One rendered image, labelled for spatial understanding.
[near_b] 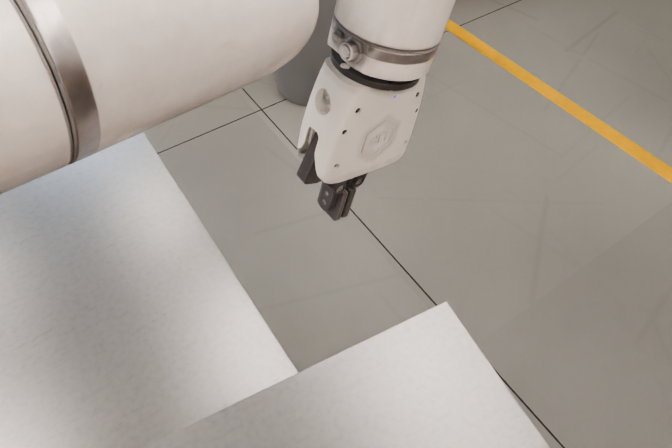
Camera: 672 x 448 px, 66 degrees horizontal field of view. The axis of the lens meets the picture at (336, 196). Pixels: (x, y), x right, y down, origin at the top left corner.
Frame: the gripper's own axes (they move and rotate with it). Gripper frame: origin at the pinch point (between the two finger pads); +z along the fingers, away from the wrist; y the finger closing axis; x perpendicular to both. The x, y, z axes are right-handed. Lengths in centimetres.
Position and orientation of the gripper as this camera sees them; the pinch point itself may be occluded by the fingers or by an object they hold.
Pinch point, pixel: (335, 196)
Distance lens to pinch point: 52.1
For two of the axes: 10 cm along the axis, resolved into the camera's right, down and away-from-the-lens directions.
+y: 7.7, -3.0, 5.6
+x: -6.0, -6.4, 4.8
